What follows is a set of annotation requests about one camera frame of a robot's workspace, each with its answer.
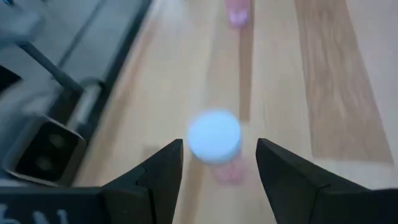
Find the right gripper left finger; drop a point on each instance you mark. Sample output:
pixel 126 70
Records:
pixel 152 189

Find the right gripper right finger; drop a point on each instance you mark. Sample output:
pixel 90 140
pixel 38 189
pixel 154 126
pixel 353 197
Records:
pixel 292 189

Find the tall pink medicine bottle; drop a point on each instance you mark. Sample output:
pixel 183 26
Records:
pixel 214 137

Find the white-capped medicine bottle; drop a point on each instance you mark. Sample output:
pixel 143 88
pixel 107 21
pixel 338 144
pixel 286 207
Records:
pixel 237 14

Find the grey metal support bar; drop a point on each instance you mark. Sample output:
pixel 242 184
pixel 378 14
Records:
pixel 46 65

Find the grey table-level camera box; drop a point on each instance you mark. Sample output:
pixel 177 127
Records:
pixel 46 152

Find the black table edge rail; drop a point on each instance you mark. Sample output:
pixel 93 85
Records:
pixel 121 59

